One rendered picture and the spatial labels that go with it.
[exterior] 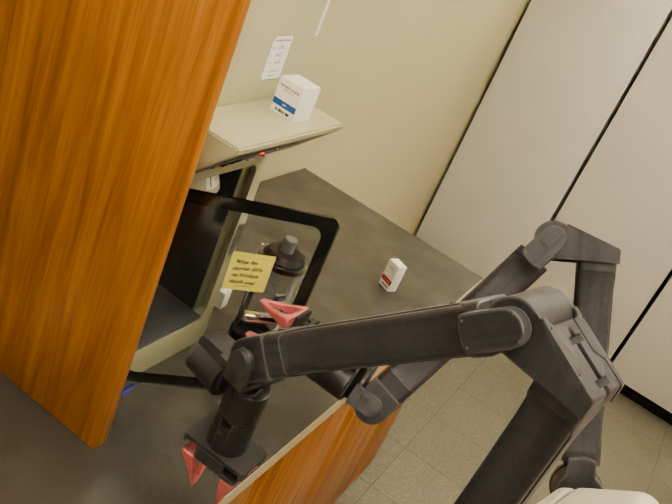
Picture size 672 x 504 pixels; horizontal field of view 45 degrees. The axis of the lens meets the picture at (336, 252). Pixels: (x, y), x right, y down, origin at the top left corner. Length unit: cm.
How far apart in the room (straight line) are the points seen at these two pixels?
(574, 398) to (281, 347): 37
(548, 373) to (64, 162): 80
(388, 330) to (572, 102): 335
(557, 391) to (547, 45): 348
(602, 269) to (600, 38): 291
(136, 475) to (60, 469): 12
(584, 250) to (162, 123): 64
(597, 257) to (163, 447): 79
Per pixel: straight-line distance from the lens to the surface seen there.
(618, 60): 410
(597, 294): 128
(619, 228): 421
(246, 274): 137
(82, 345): 135
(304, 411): 165
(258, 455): 114
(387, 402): 129
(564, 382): 76
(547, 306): 78
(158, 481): 141
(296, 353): 96
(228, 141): 117
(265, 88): 138
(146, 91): 114
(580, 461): 127
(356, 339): 90
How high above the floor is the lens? 195
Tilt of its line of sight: 27 degrees down
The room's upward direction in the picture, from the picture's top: 24 degrees clockwise
